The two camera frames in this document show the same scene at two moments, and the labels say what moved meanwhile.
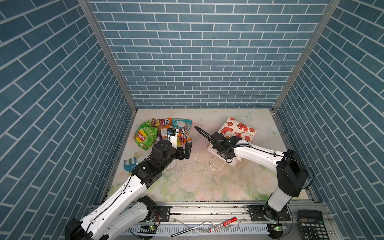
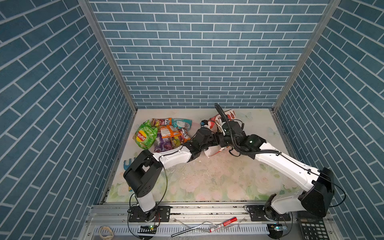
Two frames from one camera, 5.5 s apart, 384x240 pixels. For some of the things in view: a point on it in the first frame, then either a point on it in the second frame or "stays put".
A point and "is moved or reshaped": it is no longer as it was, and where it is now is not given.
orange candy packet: (155, 122) stays put
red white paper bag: (233, 127) is moved or reshaped
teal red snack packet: (181, 123) stays put
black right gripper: (218, 152) -> (222, 143)
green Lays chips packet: (145, 135) stays put
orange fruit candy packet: (183, 137) stays put
